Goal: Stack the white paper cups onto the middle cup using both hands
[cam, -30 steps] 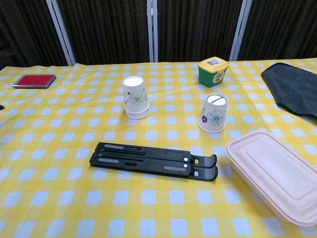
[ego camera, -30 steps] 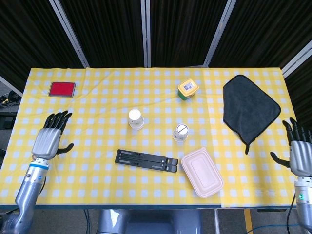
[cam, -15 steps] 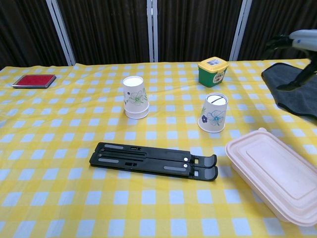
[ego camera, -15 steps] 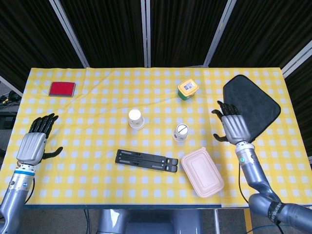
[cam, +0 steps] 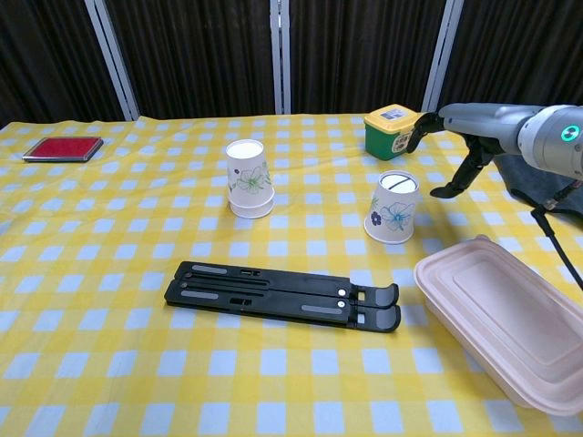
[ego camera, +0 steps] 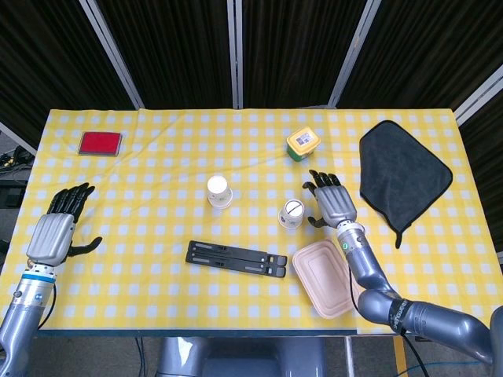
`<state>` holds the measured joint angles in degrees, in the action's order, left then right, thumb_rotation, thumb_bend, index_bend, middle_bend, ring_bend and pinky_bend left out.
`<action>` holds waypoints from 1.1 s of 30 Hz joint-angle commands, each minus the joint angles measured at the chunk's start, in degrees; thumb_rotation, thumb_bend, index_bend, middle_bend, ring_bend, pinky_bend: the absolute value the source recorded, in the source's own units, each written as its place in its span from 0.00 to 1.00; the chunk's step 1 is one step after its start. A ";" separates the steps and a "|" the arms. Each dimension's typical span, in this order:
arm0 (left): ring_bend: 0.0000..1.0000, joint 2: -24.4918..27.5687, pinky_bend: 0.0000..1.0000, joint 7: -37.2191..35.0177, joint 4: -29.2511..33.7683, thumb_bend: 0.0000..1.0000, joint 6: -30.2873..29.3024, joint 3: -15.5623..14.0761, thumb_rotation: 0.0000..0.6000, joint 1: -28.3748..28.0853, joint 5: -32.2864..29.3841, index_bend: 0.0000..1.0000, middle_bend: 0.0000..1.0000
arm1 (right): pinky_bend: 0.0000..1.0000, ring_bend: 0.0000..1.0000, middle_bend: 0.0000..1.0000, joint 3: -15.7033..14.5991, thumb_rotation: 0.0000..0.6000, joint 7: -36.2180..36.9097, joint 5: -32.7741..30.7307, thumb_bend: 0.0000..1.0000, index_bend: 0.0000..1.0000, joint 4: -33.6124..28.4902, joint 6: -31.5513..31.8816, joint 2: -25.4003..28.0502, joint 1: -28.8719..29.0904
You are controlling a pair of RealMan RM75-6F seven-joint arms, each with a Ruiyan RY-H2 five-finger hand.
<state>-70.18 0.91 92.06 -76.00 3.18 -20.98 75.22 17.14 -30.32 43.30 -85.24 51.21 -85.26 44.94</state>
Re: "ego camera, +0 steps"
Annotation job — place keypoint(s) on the dark grey microfiber cloth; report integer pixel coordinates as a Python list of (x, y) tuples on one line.
[(401, 173)]

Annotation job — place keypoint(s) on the silver aluminium frame bar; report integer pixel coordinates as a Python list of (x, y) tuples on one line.
[(477, 96), (114, 55), (236, 55), (15, 137), (353, 55)]

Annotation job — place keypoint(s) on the white paper cup green print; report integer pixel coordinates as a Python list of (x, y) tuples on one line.
[(218, 188)]

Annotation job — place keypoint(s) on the white paper cup black line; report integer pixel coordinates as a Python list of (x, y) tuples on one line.
[(292, 215)]

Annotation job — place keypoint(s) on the grey robot base column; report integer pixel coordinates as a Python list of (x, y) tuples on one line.
[(239, 357)]

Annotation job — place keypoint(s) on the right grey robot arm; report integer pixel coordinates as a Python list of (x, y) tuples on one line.
[(393, 298)]

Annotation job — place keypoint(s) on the yellow white checkered tablecloth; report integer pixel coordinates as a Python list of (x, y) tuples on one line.
[(243, 243)]

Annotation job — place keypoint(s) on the pink plastic lunch box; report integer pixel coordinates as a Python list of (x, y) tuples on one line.
[(322, 279)]

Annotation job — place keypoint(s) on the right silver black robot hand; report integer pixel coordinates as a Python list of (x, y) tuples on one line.
[(336, 204)]

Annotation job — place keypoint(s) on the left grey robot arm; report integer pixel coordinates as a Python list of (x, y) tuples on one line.
[(27, 310)]

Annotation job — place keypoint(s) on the black folding laptop stand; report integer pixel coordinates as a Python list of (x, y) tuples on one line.
[(236, 259)]

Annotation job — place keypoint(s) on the red square pad grey frame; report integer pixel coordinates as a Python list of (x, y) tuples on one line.
[(100, 143)]

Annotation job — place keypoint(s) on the yellow lid green container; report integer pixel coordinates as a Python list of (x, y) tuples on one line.
[(302, 143)]

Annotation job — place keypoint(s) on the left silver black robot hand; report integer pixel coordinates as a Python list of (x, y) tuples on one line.
[(53, 237)]

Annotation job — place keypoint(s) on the yellow floor tape strip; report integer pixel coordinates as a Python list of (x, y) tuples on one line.
[(400, 355)]

